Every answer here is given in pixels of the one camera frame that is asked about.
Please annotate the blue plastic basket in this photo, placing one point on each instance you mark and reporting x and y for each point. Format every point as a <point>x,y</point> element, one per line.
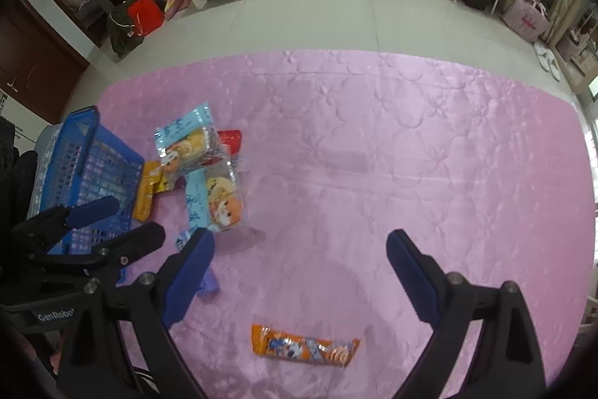
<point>88,123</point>

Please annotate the light blue cartoon bread packet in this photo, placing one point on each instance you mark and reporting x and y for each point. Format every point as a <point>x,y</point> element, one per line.
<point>215,198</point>
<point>187,142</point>

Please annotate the pink bag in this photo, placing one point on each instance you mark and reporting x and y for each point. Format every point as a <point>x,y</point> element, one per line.
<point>528,20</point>

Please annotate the orange yellow snack packet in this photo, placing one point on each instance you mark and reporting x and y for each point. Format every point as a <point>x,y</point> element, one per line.
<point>147,188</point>

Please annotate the brown wooden door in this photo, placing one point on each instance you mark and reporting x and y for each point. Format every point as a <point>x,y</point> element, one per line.
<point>32,62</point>

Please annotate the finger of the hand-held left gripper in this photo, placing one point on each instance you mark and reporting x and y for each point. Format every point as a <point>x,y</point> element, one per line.
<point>135,242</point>
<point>93,210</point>

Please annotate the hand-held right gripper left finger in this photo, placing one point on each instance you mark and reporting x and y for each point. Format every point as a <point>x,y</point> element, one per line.
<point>191,273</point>

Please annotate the person's left hand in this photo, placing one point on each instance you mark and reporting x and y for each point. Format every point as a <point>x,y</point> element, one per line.
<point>46,347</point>

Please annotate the orange cartoon snack packet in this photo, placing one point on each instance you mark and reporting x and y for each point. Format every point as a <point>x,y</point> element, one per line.
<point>303,345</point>

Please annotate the pink satin tablecloth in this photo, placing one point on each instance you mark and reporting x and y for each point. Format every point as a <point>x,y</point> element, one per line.
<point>373,146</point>

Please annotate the dark cloth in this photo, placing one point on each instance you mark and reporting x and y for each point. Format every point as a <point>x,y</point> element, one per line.
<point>14,184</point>

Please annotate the black bag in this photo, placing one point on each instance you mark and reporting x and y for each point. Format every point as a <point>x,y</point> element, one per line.
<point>124,32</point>

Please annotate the red label snack packet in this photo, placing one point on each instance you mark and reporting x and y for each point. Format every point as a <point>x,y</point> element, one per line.
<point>230,142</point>

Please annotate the white slipper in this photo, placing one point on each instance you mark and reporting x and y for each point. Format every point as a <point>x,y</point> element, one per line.
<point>543,53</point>
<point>554,70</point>

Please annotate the pink broom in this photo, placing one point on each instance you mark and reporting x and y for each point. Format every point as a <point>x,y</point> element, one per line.
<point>176,4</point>

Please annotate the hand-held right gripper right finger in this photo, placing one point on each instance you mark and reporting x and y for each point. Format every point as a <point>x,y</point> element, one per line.
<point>411,277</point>

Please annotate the red bag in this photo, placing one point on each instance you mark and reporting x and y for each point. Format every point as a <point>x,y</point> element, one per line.
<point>145,15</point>

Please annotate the clear purple print packet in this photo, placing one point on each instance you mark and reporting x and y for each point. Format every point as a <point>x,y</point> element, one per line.
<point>208,284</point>

